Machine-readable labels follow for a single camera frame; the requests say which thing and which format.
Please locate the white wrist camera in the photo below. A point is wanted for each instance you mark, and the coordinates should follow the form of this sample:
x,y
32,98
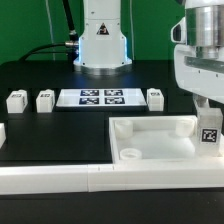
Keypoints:
x,y
178,32

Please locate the white front obstacle bar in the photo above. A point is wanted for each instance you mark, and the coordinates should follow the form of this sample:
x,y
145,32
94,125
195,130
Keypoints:
x,y
110,177

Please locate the white square tabletop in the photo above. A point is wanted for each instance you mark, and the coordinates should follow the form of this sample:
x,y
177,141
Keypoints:
x,y
150,138

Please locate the white obstacle bar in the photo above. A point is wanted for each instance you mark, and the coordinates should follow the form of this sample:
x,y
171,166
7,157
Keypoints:
x,y
2,134
110,177

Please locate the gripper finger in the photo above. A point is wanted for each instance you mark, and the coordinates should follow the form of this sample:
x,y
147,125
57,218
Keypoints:
x,y
200,102

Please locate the white left obstacle bar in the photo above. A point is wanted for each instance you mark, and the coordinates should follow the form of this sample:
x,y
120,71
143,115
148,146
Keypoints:
x,y
2,134

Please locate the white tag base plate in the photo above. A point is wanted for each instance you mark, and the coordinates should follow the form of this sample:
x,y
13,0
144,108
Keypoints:
x,y
73,98

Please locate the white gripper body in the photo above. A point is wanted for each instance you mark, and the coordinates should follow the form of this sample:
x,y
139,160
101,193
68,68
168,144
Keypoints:
x,y
204,77

